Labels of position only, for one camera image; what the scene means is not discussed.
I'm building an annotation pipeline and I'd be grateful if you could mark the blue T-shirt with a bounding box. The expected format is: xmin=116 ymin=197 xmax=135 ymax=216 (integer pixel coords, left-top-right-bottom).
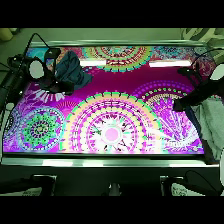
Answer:
xmin=54 ymin=49 xmax=94 ymax=93

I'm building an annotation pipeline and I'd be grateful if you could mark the light grey garment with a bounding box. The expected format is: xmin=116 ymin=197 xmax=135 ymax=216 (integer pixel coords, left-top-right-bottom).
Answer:
xmin=193 ymin=95 xmax=224 ymax=163

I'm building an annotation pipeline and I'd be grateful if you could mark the black cable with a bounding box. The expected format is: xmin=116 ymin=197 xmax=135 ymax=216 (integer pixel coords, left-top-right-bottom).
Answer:
xmin=184 ymin=169 xmax=221 ymax=196
xmin=190 ymin=48 xmax=224 ymax=69
xmin=23 ymin=32 xmax=52 ymax=58

